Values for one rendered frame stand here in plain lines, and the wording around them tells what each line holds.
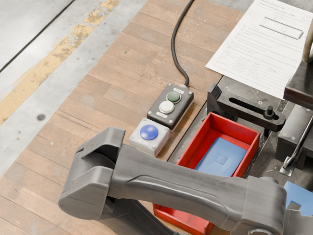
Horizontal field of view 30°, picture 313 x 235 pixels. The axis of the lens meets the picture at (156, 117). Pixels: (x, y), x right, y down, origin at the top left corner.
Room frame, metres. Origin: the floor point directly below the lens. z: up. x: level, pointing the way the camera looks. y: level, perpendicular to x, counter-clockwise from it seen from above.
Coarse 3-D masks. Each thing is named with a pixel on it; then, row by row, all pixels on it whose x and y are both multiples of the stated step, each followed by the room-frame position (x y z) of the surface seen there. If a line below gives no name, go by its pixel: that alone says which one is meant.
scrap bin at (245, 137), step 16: (208, 128) 0.74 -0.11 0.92; (224, 128) 0.73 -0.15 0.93; (240, 128) 0.71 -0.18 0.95; (192, 144) 0.68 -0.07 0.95; (208, 144) 0.71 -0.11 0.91; (240, 144) 0.70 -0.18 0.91; (256, 144) 0.68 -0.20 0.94; (192, 160) 0.67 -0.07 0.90; (240, 176) 0.61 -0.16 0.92; (160, 208) 0.56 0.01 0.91; (176, 224) 0.52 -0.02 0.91; (192, 224) 0.52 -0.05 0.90; (208, 224) 0.49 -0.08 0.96
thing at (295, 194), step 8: (288, 184) 0.55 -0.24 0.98; (288, 192) 0.53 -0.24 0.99; (296, 192) 0.53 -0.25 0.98; (304, 192) 0.53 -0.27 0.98; (288, 200) 0.51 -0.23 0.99; (296, 200) 0.51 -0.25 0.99; (304, 200) 0.51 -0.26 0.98; (312, 200) 0.51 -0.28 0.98; (304, 208) 0.49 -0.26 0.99; (312, 208) 0.49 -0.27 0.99
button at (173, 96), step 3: (168, 93) 0.84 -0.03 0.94; (171, 93) 0.84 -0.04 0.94; (174, 93) 0.84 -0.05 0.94; (177, 93) 0.83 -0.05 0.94; (168, 96) 0.83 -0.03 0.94; (171, 96) 0.83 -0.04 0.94; (174, 96) 0.83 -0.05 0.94; (177, 96) 0.83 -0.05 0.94; (168, 99) 0.82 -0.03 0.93; (171, 99) 0.82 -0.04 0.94; (174, 99) 0.82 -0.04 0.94; (177, 99) 0.82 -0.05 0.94
